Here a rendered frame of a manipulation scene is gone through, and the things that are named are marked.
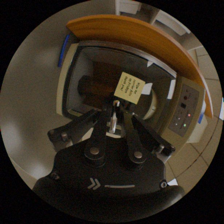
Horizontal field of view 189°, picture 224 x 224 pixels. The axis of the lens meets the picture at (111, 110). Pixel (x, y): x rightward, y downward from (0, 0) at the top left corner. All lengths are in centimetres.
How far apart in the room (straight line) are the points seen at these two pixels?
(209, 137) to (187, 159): 53
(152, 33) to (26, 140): 51
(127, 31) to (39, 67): 29
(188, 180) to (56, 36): 192
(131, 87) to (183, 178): 164
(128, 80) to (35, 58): 29
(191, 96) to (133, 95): 25
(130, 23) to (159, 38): 10
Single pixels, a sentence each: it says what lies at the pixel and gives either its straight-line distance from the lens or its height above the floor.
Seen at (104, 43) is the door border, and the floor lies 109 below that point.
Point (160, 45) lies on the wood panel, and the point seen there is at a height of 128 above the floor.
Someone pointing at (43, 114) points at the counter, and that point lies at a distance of 31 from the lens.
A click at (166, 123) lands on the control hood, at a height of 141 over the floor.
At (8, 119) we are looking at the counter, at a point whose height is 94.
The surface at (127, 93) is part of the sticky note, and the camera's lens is 21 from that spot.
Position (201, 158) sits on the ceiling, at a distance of 150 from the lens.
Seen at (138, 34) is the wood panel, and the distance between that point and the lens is 28.
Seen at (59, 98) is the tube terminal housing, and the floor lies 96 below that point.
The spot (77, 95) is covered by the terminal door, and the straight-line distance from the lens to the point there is 24.
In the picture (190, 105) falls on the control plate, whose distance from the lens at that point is 32.
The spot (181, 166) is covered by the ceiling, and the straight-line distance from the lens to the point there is 162.
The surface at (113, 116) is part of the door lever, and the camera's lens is 17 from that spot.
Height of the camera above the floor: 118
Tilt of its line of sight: 2 degrees up
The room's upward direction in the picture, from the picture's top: 107 degrees clockwise
